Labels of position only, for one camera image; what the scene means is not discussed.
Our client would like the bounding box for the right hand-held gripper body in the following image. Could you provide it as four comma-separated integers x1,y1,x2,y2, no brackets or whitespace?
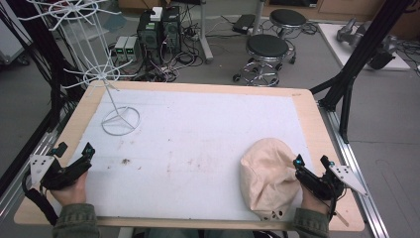
294,164,368,201

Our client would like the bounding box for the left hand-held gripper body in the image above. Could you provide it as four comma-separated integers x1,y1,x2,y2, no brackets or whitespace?
29,154,93,190

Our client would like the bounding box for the beige cloth hat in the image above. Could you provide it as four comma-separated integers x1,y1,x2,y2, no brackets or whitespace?
239,137,303,222

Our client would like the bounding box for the person's right hand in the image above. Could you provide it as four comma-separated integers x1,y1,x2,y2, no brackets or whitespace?
300,184,331,216

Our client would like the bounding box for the person's left hand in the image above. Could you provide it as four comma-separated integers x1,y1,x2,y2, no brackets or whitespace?
49,171,89,206

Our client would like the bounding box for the white foam mat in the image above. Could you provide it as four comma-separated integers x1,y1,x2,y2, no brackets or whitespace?
69,88,315,222

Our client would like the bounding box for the white power supply box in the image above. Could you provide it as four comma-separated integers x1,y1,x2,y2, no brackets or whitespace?
125,36,141,62
113,36,130,62

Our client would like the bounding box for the white floor board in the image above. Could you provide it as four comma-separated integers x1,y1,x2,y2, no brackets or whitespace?
317,22,412,72

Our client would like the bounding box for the large black round stool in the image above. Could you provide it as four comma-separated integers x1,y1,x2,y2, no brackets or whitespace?
232,33,297,88

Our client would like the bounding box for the black computer tower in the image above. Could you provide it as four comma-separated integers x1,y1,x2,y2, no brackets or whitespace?
136,11,163,65
160,5,183,56

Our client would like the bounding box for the small black round stool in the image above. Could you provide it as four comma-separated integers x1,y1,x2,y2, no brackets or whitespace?
268,8,308,38

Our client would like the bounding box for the black flat box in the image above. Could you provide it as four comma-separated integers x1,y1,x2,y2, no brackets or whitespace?
232,13,258,35

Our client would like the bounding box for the small white device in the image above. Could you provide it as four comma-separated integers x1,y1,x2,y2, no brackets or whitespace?
150,6,163,23

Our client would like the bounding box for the grey table leg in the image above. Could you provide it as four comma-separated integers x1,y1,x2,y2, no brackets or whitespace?
197,0,215,64

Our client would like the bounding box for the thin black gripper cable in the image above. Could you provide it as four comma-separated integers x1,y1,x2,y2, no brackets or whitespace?
327,192,346,223

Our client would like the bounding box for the aluminium rail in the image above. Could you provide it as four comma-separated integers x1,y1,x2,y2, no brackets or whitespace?
0,105,74,220
317,101,391,238

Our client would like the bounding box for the black sleeved gripper cable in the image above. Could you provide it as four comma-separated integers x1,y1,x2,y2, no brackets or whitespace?
21,171,59,227

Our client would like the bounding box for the white wire display rack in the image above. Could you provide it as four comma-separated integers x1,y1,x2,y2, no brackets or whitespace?
18,0,142,137

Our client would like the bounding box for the black metal frame stand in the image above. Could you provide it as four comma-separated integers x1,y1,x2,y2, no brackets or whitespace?
0,0,83,133
309,0,415,144

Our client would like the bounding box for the tangle of floor cables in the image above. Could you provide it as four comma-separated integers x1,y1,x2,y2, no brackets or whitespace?
132,19,207,83

